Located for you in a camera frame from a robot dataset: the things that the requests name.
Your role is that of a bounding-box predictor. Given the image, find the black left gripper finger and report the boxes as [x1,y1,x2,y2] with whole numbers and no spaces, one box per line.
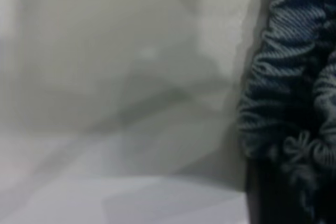
[246,156,316,224]

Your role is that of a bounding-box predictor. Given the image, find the blue denim jeans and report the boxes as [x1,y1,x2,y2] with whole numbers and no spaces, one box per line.
[236,0,336,224]

